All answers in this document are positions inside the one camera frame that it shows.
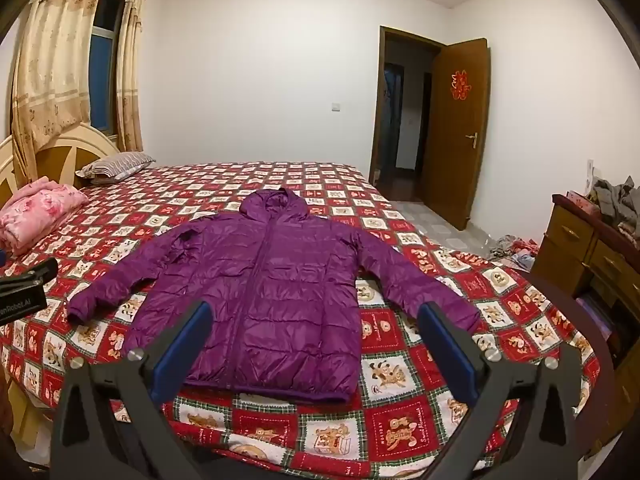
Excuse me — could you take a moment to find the window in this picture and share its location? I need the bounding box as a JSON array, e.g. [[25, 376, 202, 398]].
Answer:
[[89, 0, 130, 138]]

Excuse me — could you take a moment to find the grey clothes pile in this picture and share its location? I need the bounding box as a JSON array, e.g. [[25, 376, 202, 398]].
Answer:
[[590, 176, 640, 241]]

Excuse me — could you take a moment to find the wooden dresser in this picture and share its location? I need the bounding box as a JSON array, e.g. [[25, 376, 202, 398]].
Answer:
[[537, 192, 640, 411]]

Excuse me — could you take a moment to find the striped pillow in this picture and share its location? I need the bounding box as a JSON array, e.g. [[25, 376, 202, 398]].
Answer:
[[75, 151, 157, 183]]

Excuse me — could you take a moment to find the dark wooden door frame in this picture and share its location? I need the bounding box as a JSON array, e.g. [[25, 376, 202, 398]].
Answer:
[[369, 25, 443, 188]]

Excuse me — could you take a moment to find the pink floral blanket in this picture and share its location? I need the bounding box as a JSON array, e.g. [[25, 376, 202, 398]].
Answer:
[[0, 176, 90, 257]]

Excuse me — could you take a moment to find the red cloth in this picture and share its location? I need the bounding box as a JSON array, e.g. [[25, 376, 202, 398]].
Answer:
[[565, 191, 601, 216]]

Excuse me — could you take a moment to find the purple puffer jacket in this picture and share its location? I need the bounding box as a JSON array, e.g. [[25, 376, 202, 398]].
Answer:
[[66, 187, 482, 403]]

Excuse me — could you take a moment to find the wide beige patterned curtain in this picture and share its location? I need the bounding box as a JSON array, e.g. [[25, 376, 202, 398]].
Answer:
[[11, 0, 108, 186]]

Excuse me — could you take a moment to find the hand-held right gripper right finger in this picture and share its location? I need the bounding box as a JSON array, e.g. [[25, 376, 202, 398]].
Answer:
[[417, 302, 583, 480]]

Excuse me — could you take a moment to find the cream wooden headboard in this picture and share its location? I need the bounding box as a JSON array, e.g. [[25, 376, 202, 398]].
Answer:
[[0, 124, 121, 211]]

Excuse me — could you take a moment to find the clothes heap on floor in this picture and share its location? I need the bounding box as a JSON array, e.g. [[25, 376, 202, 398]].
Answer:
[[487, 234, 541, 266]]

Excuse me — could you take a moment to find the red printed bedspread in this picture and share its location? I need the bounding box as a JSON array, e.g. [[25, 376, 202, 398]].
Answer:
[[0, 160, 601, 480]]

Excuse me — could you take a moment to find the red paper door decoration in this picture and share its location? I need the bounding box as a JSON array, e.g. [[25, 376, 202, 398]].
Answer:
[[450, 67, 475, 101]]

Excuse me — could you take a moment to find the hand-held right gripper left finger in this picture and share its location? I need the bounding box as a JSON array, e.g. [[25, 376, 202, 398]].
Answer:
[[50, 301, 221, 480]]

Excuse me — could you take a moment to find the brown wooden door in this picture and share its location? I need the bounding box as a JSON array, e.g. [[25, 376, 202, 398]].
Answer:
[[421, 37, 492, 231]]

